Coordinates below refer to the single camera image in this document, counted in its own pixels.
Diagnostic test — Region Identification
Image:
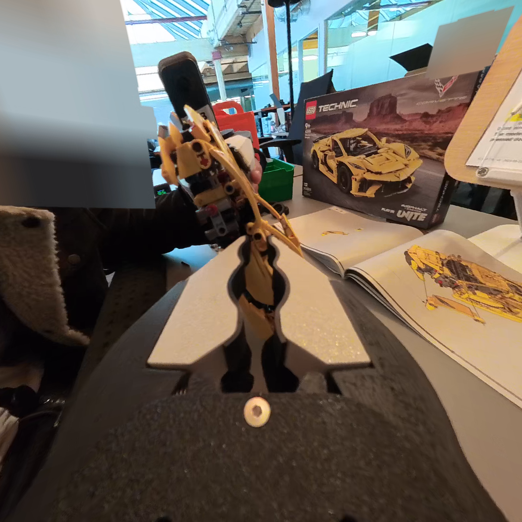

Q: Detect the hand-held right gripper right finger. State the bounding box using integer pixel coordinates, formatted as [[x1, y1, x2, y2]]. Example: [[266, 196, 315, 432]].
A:
[[261, 234, 372, 394]]

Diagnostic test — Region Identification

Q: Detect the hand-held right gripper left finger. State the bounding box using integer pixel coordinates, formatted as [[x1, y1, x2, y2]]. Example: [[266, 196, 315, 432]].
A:
[[147, 234, 255, 394]]

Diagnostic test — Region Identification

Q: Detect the yellow toy brick car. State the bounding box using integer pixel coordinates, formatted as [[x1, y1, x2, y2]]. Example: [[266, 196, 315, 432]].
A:
[[157, 104, 304, 341]]

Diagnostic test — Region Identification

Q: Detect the instruction booklet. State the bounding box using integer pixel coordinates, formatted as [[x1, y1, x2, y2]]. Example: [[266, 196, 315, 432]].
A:
[[273, 206, 522, 408]]

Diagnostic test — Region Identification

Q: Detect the person's left forearm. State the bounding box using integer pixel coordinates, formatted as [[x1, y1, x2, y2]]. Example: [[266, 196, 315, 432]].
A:
[[96, 185, 217, 266]]

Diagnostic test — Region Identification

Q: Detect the grey desk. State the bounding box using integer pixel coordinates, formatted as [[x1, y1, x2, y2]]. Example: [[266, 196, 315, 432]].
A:
[[153, 163, 522, 522]]

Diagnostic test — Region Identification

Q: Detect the person's left hand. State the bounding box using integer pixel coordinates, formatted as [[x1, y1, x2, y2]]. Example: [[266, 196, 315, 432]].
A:
[[249, 153, 264, 193]]

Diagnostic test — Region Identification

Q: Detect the perforated grey panel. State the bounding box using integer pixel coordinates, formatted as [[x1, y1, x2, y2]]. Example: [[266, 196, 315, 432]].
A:
[[88, 253, 192, 368]]

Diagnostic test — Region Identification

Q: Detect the red storage bin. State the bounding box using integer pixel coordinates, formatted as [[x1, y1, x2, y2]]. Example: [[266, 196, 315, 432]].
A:
[[212, 101, 262, 149]]

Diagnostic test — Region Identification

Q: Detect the black floor lamp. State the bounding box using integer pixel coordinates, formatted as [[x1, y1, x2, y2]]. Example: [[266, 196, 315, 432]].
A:
[[267, 0, 311, 107]]

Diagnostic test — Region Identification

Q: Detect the black office chair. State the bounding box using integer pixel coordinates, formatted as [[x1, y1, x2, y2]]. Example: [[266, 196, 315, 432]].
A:
[[261, 136, 303, 164]]

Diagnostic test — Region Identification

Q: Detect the green storage bin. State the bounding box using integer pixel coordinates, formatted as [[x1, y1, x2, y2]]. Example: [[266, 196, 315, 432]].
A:
[[257, 158, 295, 202]]

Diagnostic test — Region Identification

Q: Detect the toy car box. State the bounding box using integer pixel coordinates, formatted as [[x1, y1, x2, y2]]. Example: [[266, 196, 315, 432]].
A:
[[303, 71, 484, 230]]

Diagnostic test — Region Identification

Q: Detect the wooden sign board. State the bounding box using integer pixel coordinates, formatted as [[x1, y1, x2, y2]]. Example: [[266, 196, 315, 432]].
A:
[[444, 4, 522, 185]]

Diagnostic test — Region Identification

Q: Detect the white paper notice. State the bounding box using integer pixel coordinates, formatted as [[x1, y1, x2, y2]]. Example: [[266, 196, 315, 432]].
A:
[[466, 73, 522, 180]]

